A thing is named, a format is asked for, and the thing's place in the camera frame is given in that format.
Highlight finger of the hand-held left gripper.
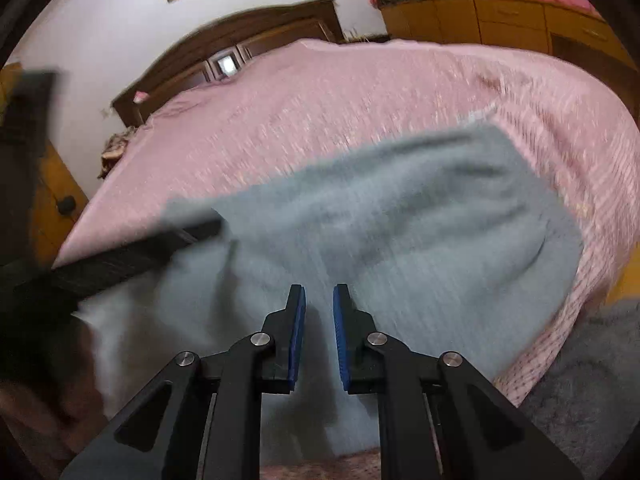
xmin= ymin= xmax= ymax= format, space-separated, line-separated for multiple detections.
xmin=50 ymin=214 xmax=225 ymax=303

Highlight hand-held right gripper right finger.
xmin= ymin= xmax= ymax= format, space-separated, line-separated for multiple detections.
xmin=333 ymin=283 xmax=584 ymax=480

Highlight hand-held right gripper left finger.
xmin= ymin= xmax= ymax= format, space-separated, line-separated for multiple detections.
xmin=60 ymin=284 xmax=307 ymax=480

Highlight grey pants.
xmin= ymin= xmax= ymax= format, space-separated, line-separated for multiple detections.
xmin=75 ymin=125 xmax=586 ymax=466

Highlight light wooden door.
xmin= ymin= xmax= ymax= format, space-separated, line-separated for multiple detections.
xmin=0 ymin=62 xmax=91 ymax=268

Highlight patterned brown cloth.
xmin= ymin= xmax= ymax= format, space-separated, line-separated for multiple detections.
xmin=97 ymin=125 xmax=143 ymax=178

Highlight pink floral bedspread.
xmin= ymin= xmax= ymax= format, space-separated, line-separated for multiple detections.
xmin=52 ymin=37 xmax=640 ymax=480

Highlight grey fluffy rug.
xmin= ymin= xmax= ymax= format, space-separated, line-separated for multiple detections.
xmin=510 ymin=300 xmax=640 ymax=480

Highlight dark wooden headboard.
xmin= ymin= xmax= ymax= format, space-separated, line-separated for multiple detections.
xmin=111 ymin=0 xmax=346 ymax=128

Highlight light wooden cabinet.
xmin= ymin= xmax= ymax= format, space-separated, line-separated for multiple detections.
xmin=377 ymin=0 xmax=640 ymax=126

